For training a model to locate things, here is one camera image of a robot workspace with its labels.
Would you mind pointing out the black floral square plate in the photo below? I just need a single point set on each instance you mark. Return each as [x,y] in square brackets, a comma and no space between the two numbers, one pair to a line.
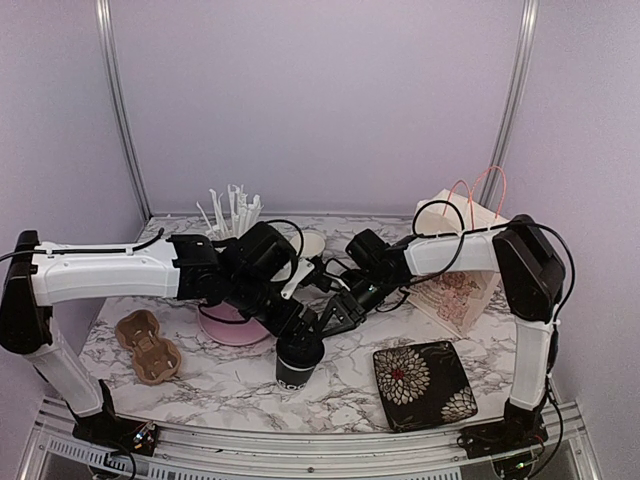
[423,386]

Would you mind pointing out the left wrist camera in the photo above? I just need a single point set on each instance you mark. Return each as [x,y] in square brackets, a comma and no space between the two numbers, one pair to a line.
[303,269]

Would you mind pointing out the white wrapped straws bundle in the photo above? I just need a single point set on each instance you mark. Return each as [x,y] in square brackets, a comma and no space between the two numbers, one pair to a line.
[233,213]

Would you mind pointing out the cream bear paper bag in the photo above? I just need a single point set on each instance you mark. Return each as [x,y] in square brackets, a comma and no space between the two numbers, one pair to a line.
[456,300]

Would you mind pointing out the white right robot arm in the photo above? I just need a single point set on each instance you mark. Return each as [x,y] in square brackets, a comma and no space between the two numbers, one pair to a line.
[536,280]

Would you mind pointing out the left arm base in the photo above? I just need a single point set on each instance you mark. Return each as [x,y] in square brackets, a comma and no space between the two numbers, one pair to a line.
[107,429]

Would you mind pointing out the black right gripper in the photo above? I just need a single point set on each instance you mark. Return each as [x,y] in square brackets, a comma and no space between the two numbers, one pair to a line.
[345,327]

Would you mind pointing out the black paper coffee cup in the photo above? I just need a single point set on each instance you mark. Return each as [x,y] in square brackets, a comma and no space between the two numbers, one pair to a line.
[308,244]

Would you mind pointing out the brown cardboard cup carrier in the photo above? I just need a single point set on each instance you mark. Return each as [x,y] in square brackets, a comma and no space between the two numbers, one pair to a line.
[155,359]

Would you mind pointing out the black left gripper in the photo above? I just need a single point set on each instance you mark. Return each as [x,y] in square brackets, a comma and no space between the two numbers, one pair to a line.
[281,325]

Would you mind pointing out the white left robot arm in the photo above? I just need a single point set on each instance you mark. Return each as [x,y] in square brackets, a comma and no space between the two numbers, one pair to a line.
[42,274]

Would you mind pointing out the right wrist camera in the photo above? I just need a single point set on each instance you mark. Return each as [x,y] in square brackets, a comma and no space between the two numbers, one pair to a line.
[335,278]

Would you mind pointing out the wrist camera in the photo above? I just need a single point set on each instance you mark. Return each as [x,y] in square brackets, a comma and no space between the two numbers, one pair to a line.
[303,269]
[335,278]

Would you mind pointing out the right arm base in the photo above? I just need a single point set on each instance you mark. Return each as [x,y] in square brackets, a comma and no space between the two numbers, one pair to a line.
[518,429]

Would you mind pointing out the pink round plate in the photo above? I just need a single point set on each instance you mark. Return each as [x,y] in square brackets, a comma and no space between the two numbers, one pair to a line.
[224,324]

